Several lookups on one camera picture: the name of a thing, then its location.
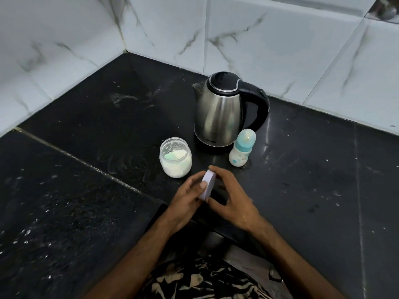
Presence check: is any person's left hand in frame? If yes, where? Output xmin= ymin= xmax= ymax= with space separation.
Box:
xmin=163 ymin=171 xmax=209 ymax=234

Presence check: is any stainless steel electric kettle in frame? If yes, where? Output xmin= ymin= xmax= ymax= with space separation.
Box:
xmin=192 ymin=72 xmax=270 ymax=151

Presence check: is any person's left forearm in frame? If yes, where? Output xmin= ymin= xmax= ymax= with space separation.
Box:
xmin=84 ymin=222 xmax=176 ymax=299

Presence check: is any person's patterned clothing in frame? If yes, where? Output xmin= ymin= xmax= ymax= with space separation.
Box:
xmin=142 ymin=257 xmax=272 ymax=299

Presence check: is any white jar lid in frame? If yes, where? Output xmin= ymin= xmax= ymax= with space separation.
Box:
xmin=198 ymin=170 xmax=216 ymax=202

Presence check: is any clear jar of white powder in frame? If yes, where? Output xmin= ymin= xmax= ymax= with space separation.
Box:
xmin=159 ymin=137 xmax=192 ymax=178

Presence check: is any blue baby feeding bottle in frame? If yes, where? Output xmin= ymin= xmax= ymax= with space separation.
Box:
xmin=228 ymin=129 xmax=256 ymax=167

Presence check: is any person's right forearm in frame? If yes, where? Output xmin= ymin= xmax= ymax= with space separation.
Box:
xmin=249 ymin=218 xmax=346 ymax=299

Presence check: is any person's right hand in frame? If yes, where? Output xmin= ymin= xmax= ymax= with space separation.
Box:
xmin=205 ymin=165 xmax=262 ymax=233

